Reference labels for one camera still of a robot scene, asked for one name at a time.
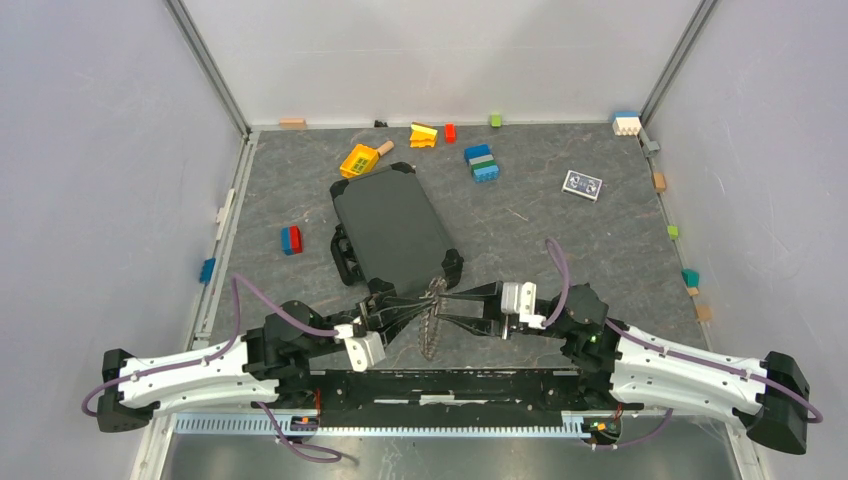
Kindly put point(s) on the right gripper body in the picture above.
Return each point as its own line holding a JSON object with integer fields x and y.
{"x": 513, "y": 327}

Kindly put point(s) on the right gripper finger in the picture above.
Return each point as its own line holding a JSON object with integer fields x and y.
{"x": 475, "y": 326}
{"x": 487, "y": 293}

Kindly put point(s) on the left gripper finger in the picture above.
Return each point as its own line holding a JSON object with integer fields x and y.
{"x": 389, "y": 305}
{"x": 393, "y": 321}

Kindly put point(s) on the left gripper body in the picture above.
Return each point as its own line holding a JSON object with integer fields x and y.
{"x": 370, "y": 304}

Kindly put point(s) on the metal disc keyring with rings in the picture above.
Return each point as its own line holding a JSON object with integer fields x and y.
{"x": 429, "y": 327}

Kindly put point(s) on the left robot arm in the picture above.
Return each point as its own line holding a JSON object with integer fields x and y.
{"x": 267, "y": 366}

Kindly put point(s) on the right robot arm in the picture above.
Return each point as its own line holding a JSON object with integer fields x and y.
{"x": 620, "y": 365}

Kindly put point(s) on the dark grey hard case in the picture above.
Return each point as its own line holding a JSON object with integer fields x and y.
{"x": 390, "y": 236}

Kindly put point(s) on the red blue brick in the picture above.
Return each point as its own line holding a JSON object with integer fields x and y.
{"x": 291, "y": 240}

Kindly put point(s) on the blue green stacked bricks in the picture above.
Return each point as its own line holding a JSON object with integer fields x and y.
{"x": 481, "y": 163}

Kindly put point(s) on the blue playing card box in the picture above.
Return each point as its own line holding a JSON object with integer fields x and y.
{"x": 582, "y": 185}

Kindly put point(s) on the yellow toy window block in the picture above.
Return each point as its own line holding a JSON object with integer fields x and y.
{"x": 361, "y": 160}

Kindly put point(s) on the wooden peg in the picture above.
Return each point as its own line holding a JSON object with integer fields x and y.
{"x": 385, "y": 148}

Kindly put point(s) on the red small block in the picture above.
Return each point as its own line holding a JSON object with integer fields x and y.
{"x": 450, "y": 134}

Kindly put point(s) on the yellow orange wedge blocks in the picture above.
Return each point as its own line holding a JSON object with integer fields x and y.
{"x": 422, "y": 136}

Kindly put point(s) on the teal block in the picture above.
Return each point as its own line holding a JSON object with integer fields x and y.
{"x": 690, "y": 277}

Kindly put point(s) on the orange wooden block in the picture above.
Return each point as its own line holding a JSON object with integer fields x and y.
{"x": 659, "y": 182}

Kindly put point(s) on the grey brick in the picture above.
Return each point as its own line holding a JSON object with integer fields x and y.
{"x": 650, "y": 148}

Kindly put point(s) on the white blue brick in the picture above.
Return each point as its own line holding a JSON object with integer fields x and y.
{"x": 626, "y": 123}

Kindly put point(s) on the tan wooden block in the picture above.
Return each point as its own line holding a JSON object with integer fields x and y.
{"x": 292, "y": 123}

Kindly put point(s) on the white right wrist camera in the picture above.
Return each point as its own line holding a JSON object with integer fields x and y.
{"x": 519, "y": 300}

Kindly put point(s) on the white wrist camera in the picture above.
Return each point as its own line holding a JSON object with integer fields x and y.
{"x": 519, "y": 300}
{"x": 363, "y": 352}

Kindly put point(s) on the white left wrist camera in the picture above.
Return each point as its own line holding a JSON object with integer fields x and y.
{"x": 363, "y": 352}

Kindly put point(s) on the blue block at left wall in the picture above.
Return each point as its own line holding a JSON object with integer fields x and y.
{"x": 207, "y": 270}

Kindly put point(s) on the tan block at right wall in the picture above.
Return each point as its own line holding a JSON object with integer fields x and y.
{"x": 703, "y": 313}

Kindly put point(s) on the white cable duct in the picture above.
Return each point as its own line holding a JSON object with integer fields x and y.
{"x": 259, "y": 424}

